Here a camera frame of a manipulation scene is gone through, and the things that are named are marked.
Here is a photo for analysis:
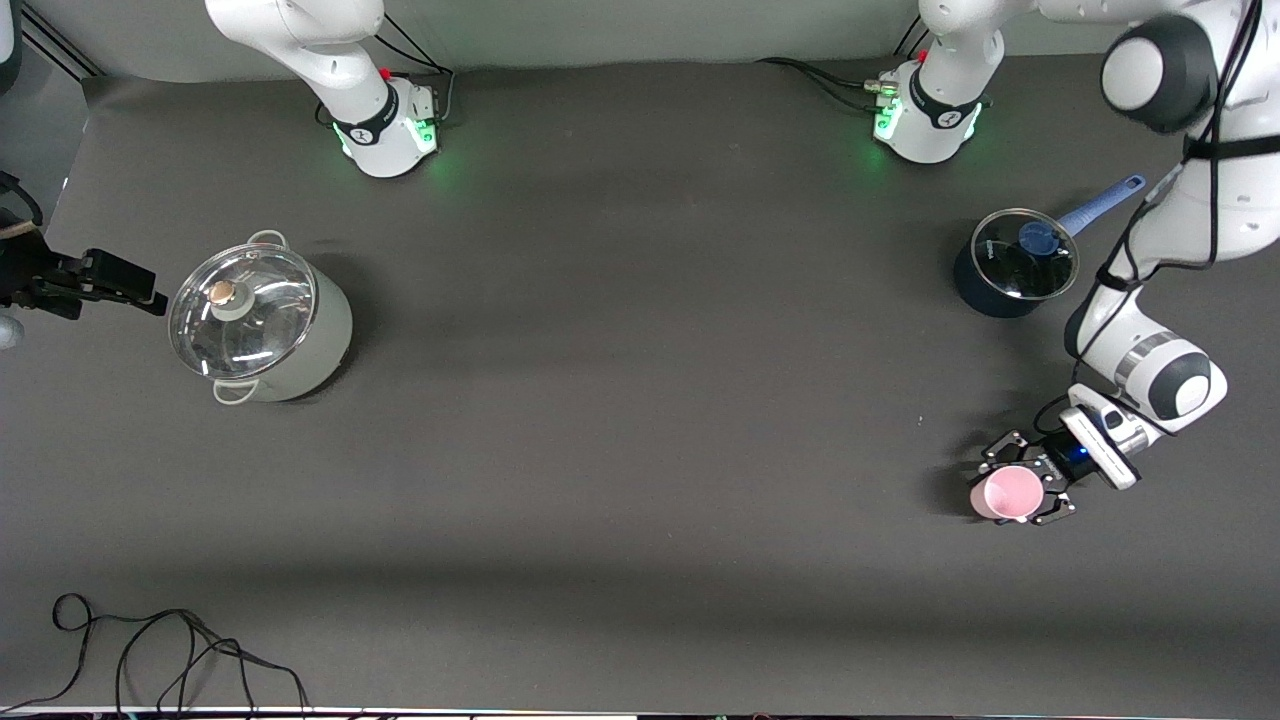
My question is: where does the thin black table cable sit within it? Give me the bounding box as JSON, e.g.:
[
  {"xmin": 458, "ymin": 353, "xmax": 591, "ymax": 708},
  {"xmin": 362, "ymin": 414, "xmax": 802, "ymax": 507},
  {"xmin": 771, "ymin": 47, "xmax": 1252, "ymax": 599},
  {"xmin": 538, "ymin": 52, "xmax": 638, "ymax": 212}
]
[{"xmin": 0, "ymin": 592, "xmax": 311, "ymax": 713}]

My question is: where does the black right arm base cable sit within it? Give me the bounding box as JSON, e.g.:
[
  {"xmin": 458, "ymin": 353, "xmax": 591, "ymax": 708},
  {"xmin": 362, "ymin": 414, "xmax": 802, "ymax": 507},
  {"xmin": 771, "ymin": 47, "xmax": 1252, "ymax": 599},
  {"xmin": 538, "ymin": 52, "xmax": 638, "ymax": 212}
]
[{"xmin": 315, "ymin": 15, "xmax": 457, "ymax": 129}]

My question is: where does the dark blue saucepan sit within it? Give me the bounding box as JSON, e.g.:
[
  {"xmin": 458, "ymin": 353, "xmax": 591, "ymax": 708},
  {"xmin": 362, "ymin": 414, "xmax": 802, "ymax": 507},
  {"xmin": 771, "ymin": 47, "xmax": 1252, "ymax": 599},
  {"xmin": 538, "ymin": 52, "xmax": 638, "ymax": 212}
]
[{"xmin": 952, "ymin": 175, "xmax": 1148, "ymax": 319}]

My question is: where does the black left arm base cable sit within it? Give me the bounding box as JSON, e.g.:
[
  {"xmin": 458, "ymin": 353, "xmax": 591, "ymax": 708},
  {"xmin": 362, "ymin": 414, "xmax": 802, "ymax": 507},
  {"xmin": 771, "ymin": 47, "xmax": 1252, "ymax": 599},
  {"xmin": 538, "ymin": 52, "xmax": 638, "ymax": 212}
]
[{"xmin": 755, "ymin": 20, "xmax": 936, "ymax": 113}]

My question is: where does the glass lid with blue knob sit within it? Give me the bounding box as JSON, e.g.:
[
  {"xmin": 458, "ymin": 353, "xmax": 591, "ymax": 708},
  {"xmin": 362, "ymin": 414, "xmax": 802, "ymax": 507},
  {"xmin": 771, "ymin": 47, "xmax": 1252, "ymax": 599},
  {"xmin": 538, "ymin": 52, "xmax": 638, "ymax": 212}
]
[{"xmin": 970, "ymin": 208, "xmax": 1081, "ymax": 303}]

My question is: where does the black arm base cable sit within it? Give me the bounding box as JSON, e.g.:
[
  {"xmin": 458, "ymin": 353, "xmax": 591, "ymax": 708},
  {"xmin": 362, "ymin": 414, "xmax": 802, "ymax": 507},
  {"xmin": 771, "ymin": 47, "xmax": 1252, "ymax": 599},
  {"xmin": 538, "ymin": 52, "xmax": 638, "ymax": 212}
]
[
  {"xmin": 315, "ymin": 15, "xmax": 457, "ymax": 129},
  {"xmin": 755, "ymin": 20, "xmax": 936, "ymax": 113}
]

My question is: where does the pink plastic cup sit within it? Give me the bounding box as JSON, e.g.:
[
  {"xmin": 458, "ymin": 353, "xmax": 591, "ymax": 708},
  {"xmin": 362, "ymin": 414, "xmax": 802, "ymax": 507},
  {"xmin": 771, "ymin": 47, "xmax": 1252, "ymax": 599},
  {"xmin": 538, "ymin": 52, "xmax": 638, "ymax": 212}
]
[{"xmin": 968, "ymin": 465, "xmax": 1046, "ymax": 524}]

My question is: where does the pale green cooking pot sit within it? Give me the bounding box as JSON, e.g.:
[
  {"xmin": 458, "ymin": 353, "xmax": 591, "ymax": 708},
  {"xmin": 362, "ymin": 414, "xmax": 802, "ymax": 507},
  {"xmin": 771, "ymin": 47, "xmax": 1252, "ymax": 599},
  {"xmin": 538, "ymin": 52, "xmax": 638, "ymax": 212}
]
[{"xmin": 168, "ymin": 230, "xmax": 354, "ymax": 406}]

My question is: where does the glass lid with tan knob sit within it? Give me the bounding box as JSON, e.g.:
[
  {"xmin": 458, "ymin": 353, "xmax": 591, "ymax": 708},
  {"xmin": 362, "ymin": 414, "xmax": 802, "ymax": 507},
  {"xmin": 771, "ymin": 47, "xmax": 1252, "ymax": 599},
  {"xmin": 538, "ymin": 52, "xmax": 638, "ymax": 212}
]
[{"xmin": 168, "ymin": 243, "xmax": 319, "ymax": 381}]

